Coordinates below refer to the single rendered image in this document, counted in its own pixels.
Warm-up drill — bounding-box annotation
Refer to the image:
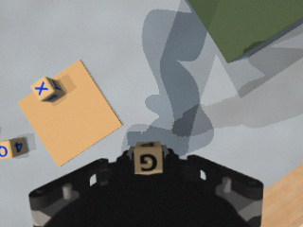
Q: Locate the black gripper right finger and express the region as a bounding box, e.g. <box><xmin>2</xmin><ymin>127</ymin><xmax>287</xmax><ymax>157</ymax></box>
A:
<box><xmin>161</xmin><ymin>145</ymin><xmax>264</xmax><ymax>227</ymax></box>

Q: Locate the tan flat mat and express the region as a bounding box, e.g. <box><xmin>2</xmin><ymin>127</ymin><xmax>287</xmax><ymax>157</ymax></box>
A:
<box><xmin>18</xmin><ymin>60</ymin><xmax>122</xmax><ymax>167</ymax></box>

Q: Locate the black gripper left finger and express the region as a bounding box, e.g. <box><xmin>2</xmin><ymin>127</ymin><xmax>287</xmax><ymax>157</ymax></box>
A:
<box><xmin>28</xmin><ymin>146</ymin><xmax>134</xmax><ymax>227</ymax></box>

